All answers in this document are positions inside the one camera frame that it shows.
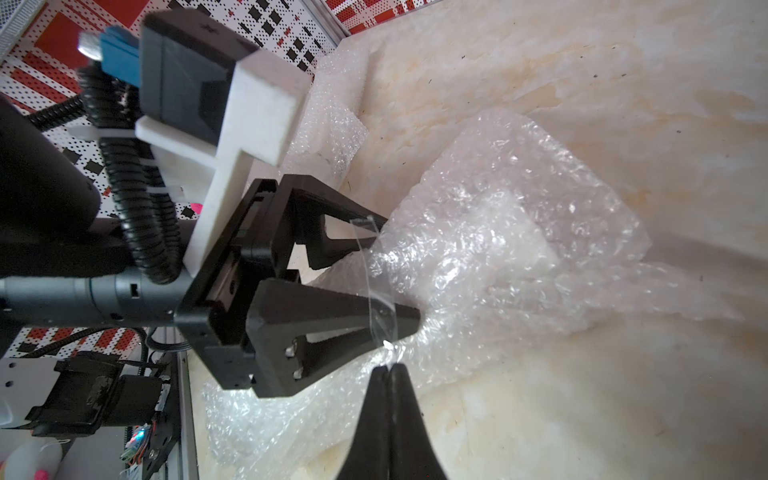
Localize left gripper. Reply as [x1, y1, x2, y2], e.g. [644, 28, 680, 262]
[172, 10, 421, 399]

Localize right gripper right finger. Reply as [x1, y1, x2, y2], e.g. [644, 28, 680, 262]
[388, 364, 447, 480]

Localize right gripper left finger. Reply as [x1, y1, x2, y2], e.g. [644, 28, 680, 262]
[337, 366, 390, 480]

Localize clear bubble wrap sheet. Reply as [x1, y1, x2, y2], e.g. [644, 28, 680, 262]
[203, 109, 735, 479]
[279, 47, 370, 189]

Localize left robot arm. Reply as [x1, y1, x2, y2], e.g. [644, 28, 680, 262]
[1, 9, 421, 398]

